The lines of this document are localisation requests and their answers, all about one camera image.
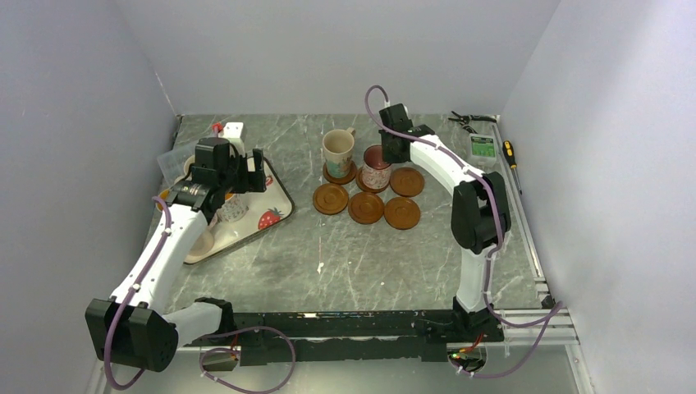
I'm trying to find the cream patterned mug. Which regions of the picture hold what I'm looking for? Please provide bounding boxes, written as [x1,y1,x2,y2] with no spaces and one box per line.
[322,127,355,178]

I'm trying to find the dark brown wooden coaster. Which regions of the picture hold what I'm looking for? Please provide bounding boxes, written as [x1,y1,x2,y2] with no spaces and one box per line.
[384,196,421,230]

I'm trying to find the orange interior white mug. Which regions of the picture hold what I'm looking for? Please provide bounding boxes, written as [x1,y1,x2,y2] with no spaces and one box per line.
[217,193,249,222]

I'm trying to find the pink mug purple interior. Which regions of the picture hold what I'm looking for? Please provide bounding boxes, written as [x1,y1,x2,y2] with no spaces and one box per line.
[185,229,215,263]

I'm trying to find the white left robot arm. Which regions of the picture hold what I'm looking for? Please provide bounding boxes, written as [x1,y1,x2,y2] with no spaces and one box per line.
[85,137,267,372]

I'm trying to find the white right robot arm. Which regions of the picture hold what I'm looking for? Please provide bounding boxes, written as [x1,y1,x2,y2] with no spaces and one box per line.
[378,103,511,341]

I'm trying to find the white strawberry serving tray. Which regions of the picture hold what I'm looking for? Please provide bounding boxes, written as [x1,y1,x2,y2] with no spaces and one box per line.
[185,160,295,265]

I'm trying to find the clear plastic screw box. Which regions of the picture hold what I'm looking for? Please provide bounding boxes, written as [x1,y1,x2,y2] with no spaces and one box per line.
[157,141,196,178]

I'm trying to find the black pliers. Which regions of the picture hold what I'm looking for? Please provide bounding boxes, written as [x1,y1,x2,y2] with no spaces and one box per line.
[447,111,497,134]

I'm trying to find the white green electronic device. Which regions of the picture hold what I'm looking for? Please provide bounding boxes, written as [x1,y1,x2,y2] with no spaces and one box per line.
[467,134,497,167]

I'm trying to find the yellow black screwdriver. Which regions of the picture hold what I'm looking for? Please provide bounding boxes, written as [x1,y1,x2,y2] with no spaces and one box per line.
[502,140,523,195]

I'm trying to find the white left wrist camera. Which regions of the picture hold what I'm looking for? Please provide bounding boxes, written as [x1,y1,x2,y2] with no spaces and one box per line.
[212,122,245,153]

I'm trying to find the black base frame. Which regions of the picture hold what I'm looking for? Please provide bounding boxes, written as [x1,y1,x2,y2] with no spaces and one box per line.
[193,305,505,366]

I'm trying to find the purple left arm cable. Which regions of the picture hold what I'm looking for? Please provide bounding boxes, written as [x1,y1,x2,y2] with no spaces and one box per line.
[103,195,298,394]

